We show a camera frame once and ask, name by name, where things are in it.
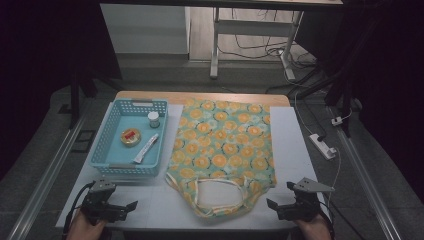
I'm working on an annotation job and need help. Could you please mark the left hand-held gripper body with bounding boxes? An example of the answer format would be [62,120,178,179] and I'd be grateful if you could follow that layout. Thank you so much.
[81,179,118,225]

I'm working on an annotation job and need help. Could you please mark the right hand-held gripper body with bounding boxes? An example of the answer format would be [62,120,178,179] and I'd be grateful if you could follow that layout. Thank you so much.
[287,177,335,223]

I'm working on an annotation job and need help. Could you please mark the blue plastic basket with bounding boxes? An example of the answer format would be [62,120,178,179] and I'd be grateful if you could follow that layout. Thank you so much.
[89,98,169,177]

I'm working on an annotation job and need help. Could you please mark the white tube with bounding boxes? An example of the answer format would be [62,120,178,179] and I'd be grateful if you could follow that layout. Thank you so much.
[133,133,160,164]

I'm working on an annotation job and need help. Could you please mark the round gold tin red label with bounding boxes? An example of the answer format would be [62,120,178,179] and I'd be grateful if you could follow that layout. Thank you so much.
[119,127,142,148]

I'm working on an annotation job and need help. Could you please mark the floral cloth tote bag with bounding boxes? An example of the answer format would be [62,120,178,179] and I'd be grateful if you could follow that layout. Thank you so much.
[165,98,278,218]

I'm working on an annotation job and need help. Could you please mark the small white-lidded jar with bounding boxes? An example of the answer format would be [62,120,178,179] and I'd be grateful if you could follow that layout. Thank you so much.
[147,111,161,129]

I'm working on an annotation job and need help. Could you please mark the person's right hand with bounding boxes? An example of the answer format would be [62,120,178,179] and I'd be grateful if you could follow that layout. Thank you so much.
[294,214,331,240]

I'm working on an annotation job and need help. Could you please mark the person's left hand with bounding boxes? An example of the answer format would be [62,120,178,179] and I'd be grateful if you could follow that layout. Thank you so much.
[66,210,108,240]

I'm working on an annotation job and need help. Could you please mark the white table mat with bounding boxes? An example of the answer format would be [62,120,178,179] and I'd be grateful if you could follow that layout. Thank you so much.
[55,103,334,231]

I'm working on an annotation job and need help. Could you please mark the black floor plate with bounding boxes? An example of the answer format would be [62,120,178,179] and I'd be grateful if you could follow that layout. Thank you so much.
[71,129,98,154]

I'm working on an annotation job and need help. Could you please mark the white power strip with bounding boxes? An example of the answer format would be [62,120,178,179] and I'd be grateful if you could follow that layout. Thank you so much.
[308,133,338,160]

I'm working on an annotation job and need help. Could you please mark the black metal stand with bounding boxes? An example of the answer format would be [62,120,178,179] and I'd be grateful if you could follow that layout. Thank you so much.
[68,63,123,129]
[288,66,359,138]

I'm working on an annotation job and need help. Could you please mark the dark curtain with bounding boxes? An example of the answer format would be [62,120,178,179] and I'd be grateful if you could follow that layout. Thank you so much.
[296,0,424,201]
[0,0,123,181]

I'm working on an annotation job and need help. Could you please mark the white partition panel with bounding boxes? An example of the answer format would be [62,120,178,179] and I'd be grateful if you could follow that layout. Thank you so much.
[100,3,191,55]

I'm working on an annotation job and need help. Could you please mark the white-legged desk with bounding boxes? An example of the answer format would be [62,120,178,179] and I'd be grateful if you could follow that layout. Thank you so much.
[99,0,344,81]

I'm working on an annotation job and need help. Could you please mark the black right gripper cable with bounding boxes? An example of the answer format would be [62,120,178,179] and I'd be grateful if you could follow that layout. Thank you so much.
[318,199,338,240]

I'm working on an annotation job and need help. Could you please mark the thin white cable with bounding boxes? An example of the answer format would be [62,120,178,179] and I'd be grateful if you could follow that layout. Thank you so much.
[326,148,343,214]

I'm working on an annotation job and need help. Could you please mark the aluminium rail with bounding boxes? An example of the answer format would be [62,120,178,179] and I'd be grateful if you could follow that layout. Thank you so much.
[6,99,89,240]
[328,106,404,240]

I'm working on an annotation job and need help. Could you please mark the black power cable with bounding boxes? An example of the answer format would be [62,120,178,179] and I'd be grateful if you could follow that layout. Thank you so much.
[294,66,329,143]

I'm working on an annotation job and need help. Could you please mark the black floor cables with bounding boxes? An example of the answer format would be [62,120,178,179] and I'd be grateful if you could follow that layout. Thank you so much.
[218,8,318,68]

